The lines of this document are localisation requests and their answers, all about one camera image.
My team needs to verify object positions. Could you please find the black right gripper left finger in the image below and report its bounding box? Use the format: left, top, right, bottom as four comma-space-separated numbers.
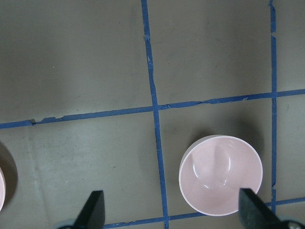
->
72, 190, 104, 229

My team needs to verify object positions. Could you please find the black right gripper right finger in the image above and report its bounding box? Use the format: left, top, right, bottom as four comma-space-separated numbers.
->
238, 188, 286, 229

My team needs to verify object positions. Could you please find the pink bowl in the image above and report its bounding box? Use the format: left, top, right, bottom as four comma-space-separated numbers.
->
178, 135, 263, 216

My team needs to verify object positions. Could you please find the pink plate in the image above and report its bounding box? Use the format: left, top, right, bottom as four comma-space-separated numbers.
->
0, 168, 6, 210

